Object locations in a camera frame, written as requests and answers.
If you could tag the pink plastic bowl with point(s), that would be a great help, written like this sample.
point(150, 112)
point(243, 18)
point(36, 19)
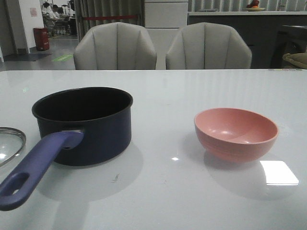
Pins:
point(235, 135)

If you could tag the glass lid blue knob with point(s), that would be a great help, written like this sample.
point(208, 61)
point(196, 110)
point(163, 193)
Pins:
point(12, 142)

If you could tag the dark blue saucepan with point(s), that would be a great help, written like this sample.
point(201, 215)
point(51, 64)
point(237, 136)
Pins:
point(78, 127)

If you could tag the left grey upholstered chair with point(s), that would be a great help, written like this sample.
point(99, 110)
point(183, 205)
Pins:
point(115, 46)

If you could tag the grey upholstered chair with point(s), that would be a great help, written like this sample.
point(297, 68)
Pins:
point(208, 46)
point(115, 46)

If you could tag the right grey upholstered chair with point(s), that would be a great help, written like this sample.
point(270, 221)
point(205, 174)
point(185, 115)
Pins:
point(208, 46)

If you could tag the white refrigerator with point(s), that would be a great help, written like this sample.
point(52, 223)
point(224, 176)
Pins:
point(162, 18)

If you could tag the red barrier belt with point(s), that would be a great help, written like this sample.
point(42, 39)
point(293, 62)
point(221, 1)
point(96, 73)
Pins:
point(119, 17)

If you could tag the grey curtain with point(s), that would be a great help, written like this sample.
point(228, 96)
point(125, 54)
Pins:
point(96, 8)

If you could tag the red trash bin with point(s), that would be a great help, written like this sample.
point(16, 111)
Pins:
point(41, 38)

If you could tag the dark grey kitchen counter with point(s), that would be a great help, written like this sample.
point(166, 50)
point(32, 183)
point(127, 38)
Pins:
point(269, 34)

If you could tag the person in background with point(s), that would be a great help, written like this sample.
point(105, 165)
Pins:
point(50, 15)

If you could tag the fruit plate on counter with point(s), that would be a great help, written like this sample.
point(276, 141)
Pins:
point(254, 6)

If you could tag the beige sofa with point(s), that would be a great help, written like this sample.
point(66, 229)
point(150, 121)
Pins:
point(295, 61)

